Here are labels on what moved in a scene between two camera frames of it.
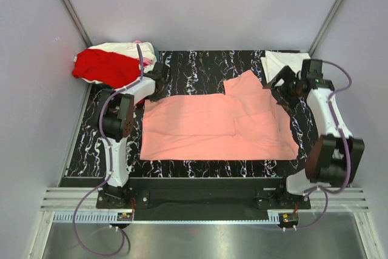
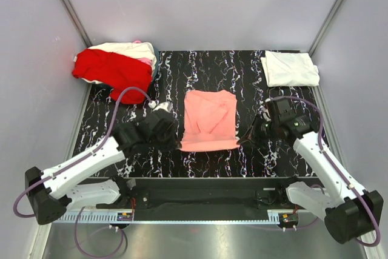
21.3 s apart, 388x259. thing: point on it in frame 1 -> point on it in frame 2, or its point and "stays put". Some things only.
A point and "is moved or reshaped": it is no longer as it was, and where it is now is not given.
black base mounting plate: x=212 y=198 stays put
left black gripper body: x=158 y=96 -> x=167 y=142
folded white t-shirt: x=274 y=61 stays put
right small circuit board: x=289 y=218 stays put
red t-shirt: x=117 y=70 stays put
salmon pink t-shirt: x=244 y=123 is moved or reshaped
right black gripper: x=289 y=102 -> x=250 y=136
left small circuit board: x=125 y=216 stays put
